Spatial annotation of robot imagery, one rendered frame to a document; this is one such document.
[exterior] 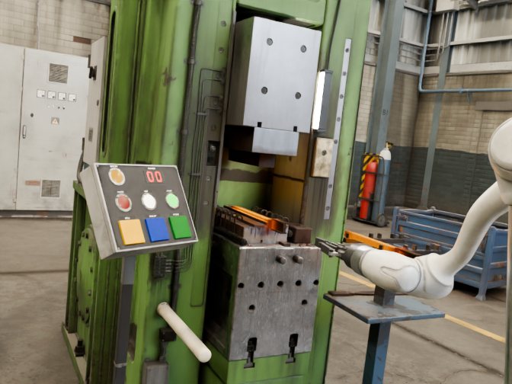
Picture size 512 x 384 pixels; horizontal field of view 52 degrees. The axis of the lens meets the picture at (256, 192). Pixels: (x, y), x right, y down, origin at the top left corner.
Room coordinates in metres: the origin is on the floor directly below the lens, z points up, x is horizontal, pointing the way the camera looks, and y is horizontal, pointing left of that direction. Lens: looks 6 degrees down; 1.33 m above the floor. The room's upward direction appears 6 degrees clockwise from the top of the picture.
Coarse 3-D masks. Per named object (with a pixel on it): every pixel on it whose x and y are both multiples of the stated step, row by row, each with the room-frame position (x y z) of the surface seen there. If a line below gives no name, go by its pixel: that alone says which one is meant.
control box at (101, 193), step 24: (96, 168) 1.54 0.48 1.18; (120, 168) 1.61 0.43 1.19; (144, 168) 1.69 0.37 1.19; (168, 168) 1.77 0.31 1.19; (96, 192) 1.53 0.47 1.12; (120, 192) 1.57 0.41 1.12; (144, 192) 1.64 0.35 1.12; (168, 192) 1.72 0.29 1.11; (96, 216) 1.52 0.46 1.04; (120, 216) 1.53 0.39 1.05; (144, 216) 1.59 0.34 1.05; (168, 216) 1.67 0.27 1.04; (96, 240) 1.52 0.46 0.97; (120, 240) 1.49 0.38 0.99; (168, 240) 1.63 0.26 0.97; (192, 240) 1.71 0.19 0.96
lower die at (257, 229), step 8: (216, 208) 2.33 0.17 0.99; (224, 208) 2.35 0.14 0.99; (232, 208) 2.31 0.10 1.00; (224, 216) 2.17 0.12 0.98; (240, 216) 2.16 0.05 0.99; (248, 216) 2.16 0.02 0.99; (232, 224) 2.06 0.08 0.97; (240, 224) 2.03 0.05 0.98; (248, 224) 2.04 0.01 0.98; (256, 224) 2.01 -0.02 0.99; (264, 224) 2.03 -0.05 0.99; (240, 232) 2.00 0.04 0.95; (248, 232) 1.99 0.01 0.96; (256, 232) 2.00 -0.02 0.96; (264, 232) 2.02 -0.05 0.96; (272, 232) 2.04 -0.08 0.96; (248, 240) 1.99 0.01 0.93; (256, 240) 2.00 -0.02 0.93; (264, 240) 2.02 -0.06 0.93; (272, 240) 2.04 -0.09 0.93; (280, 240) 2.06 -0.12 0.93
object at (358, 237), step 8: (344, 232) 2.16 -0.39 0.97; (352, 232) 2.13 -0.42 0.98; (360, 240) 2.06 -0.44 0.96; (368, 240) 2.02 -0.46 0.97; (376, 240) 2.01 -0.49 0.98; (384, 248) 1.93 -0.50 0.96; (392, 248) 1.89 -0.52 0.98; (400, 248) 1.86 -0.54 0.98; (408, 256) 1.82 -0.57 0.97; (416, 256) 1.78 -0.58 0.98
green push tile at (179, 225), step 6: (174, 216) 1.68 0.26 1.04; (180, 216) 1.70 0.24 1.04; (174, 222) 1.67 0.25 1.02; (180, 222) 1.69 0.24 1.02; (186, 222) 1.71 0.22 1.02; (174, 228) 1.66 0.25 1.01; (180, 228) 1.68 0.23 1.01; (186, 228) 1.70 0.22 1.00; (174, 234) 1.65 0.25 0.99; (180, 234) 1.67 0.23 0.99; (186, 234) 1.69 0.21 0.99
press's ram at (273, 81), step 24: (240, 24) 2.05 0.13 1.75; (264, 24) 1.97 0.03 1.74; (288, 24) 2.02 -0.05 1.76; (240, 48) 2.03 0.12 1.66; (264, 48) 1.98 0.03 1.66; (288, 48) 2.03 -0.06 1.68; (312, 48) 2.08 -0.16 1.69; (240, 72) 2.01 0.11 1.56; (264, 72) 1.98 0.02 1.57; (288, 72) 2.03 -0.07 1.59; (312, 72) 2.08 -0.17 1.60; (240, 96) 1.99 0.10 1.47; (264, 96) 1.99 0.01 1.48; (288, 96) 2.04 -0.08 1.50; (312, 96) 2.09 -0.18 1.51; (240, 120) 1.97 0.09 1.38; (264, 120) 1.99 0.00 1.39; (288, 120) 2.04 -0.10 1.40
